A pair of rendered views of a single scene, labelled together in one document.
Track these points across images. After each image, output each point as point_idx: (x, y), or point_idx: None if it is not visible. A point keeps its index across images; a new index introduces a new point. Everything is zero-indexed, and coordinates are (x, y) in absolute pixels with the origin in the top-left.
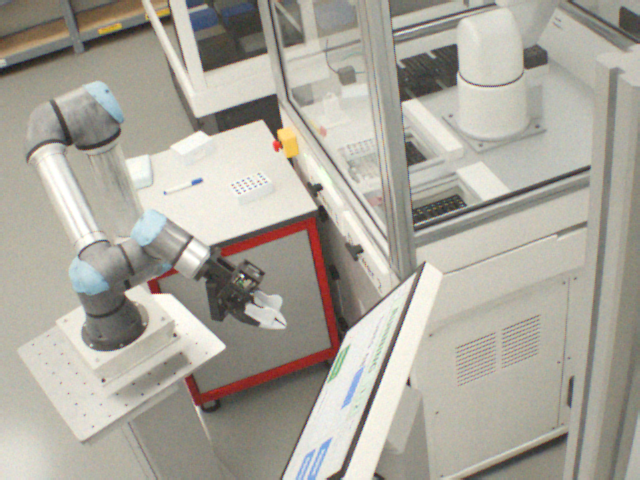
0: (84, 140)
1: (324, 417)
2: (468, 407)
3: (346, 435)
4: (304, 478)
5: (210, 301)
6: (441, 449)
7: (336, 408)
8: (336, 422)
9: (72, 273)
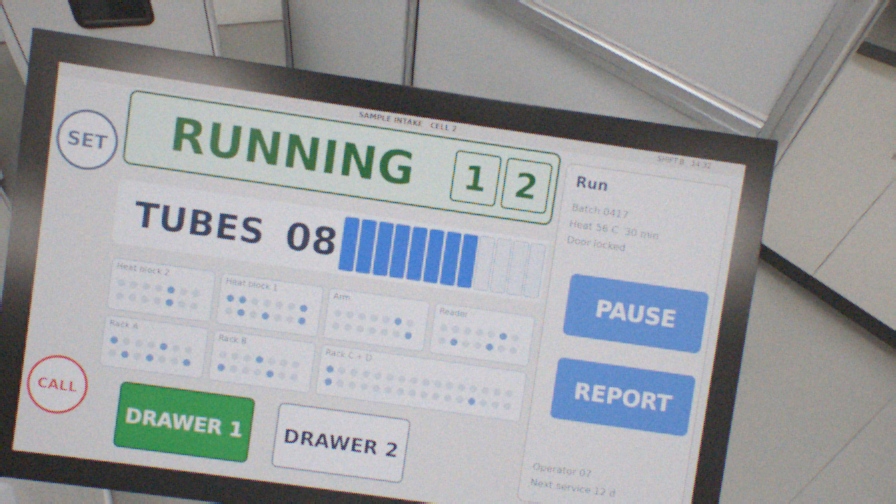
0: None
1: (436, 379)
2: (62, 485)
3: (620, 193)
4: (659, 365)
5: None
6: None
7: (445, 316)
8: (518, 283)
9: None
